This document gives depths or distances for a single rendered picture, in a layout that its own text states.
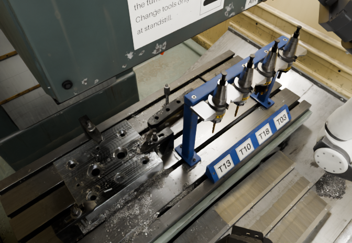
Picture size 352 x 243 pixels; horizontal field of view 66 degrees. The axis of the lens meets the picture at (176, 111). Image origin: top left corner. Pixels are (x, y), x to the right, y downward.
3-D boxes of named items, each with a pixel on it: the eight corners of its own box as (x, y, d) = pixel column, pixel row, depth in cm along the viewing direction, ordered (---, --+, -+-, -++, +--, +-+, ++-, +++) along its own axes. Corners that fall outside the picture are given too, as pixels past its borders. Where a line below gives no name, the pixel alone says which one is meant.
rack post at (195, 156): (201, 159, 102) (209, 109, 79) (190, 167, 100) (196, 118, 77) (184, 142, 107) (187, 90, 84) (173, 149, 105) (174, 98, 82)
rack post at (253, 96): (274, 103, 120) (298, 49, 97) (266, 109, 118) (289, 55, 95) (256, 90, 125) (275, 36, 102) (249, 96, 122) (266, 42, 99)
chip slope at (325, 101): (348, 148, 138) (377, 117, 118) (259, 242, 110) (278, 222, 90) (222, 59, 181) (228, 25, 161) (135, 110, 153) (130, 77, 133)
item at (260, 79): (269, 80, 85) (270, 78, 84) (258, 88, 83) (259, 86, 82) (252, 68, 88) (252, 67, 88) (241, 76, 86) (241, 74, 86)
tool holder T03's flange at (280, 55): (284, 51, 96) (286, 45, 94) (299, 59, 93) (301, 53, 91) (273, 58, 93) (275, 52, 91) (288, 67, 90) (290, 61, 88)
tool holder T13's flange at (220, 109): (218, 94, 82) (219, 88, 80) (233, 106, 79) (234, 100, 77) (203, 103, 80) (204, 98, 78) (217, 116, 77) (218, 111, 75)
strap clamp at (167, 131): (174, 147, 105) (174, 125, 93) (146, 167, 100) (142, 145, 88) (168, 142, 107) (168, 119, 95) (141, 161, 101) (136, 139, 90)
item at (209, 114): (220, 115, 76) (220, 113, 76) (206, 124, 74) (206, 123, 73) (202, 100, 80) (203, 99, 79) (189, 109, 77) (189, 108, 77)
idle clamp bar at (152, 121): (198, 102, 120) (199, 92, 115) (154, 136, 108) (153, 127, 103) (189, 96, 122) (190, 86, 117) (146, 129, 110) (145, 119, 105)
